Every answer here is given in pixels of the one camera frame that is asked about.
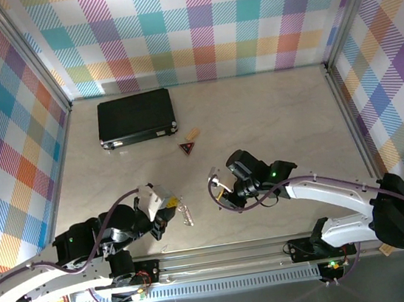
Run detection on silver keyring holder with rings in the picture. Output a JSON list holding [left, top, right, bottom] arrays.
[[175, 194, 197, 230]]

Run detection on left controller circuit board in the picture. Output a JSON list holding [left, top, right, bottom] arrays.
[[110, 287, 149, 302]]

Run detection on controller circuit board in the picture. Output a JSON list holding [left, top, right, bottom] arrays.
[[110, 287, 149, 302], [318, 257, 349, 281]]

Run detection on black hard case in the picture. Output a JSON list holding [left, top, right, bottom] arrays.
[[93, 86, 182, 152]]

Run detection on right controller circuit board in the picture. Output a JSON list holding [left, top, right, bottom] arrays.
[[318, 257, 349, 281]]

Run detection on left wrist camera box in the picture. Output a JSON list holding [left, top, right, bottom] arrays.
[[134, 179, 178, 222]]

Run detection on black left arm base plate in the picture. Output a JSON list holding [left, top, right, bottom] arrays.
[[109, 258, 163, 289]]

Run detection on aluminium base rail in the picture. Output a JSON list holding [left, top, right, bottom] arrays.
[[20, 220, 404, 302]]

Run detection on aluminium side floor rail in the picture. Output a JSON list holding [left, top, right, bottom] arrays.
[[23, 103, 93, 272], [322, 55, 400, 228]]

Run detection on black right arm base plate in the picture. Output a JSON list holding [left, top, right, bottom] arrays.
[[286, 230, 358, 264]]

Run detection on slotted white cable duct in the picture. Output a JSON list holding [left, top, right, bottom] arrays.
[[72, 264, 323, 302]]

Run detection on aluminium corner post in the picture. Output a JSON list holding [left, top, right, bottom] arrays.
[[315, 0, 400, 72], [0, 0, 73, 121]]

